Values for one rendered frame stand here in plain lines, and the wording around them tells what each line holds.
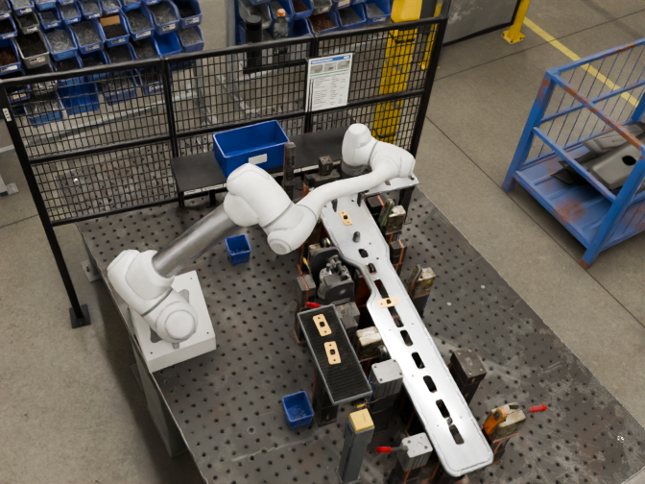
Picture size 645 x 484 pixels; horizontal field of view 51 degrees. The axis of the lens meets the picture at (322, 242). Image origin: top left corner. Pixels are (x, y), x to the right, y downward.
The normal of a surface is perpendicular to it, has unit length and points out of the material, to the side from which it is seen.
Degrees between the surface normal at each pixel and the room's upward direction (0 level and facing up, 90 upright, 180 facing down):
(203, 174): 0
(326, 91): 90
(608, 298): 0
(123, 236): 0
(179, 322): 50
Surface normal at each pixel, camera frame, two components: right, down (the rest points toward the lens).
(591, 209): 0.07, -0.65
